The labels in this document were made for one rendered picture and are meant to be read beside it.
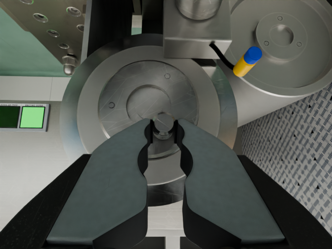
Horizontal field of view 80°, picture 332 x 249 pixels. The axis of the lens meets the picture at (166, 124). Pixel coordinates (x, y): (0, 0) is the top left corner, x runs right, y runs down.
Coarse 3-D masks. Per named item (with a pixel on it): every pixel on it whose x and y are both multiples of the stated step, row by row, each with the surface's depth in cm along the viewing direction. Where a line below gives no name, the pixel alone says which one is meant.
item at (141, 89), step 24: (120, 72) 15; (144, 72) 15; (168, 72) 15; (120, 96) 15; (144, 96) 15; (168, 96) 15; (192, 96) 15; (120, 120) 14; (192, 120) 14; (168, 144) 14
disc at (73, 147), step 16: (112, 48) 18; (96, 64) 17; (208, 64) 18; (80, 80) 17; (224, 80) 17; (64, 96) 17; (224, 96) 17; (64, 112) 16; (224, 112) 17; (64, 128) 16; (224, 128) 16; (64, 144) 16; (80, 144) 16; (160, 192) 15; (176, 192) 15
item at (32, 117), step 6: (24, 108) 49; (30, 108) 49; (36, 108) 49; (42, 108) 49; (24, 114) 48; (30, 114) 48; (36, 114) 48; (42, 114) 49; (24, 120) 48; (30, 120) 48; (36, 120) 48; (24, 126) 48; (30, 126) 48; (36, 126) 48
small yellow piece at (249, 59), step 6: (216, 48) 14; (252, 48) 11; (258, 48) 11; (222, 54) 14; (246, 54) 11; (252, 54) 11; (258, 54) 11; (222, 60) 14; (240, 60) 12; (246, 60) 11; (252, 60) 11; (228, 66) 14; (234, 66) 13; (240, 66) 12; (246, 66) 12; (252, 66) 12; (234, 72) 13; (240, 72) 12; (246, 72) 12
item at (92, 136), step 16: (128, 48) 17; (144, 48) 17; (160, 48) 17; (112, 64) 16; (176, 64) 17; (192, 64) 17; (96, 80) 16; (192, 80) 16; (208, 80) 17; (80, 96) 16; (96, 96) 16; (208, 96) 16; (80, 112) 16; (96, 112) 16; (208, 112) 16; (80, 128) 15; (96, 128) 15; (208, 128) 16; (96, 144) 15; (160, 160) 15; (176, 160) 15; (160, 176) 15; (176, 176) 15
